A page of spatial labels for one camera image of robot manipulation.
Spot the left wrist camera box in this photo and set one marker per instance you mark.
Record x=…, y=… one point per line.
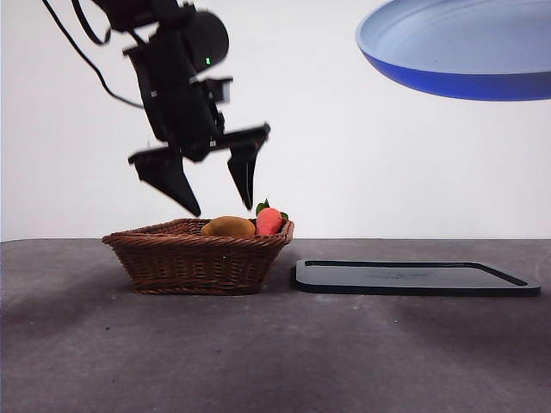
x=217, y=88

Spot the brown wicker basket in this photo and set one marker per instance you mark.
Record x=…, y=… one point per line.
x=193, y=266

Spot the blue round plate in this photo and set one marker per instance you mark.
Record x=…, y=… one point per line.
x=452, y=38

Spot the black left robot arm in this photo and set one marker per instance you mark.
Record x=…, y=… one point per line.
x=211, y=34

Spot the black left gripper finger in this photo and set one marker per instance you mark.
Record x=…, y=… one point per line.
x=165, y=176
x=244, y=172

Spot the orange carrot with green leaves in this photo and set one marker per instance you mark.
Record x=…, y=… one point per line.
x=269, y=221

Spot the black flat tray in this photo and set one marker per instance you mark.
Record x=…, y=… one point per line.
x=409, y=279

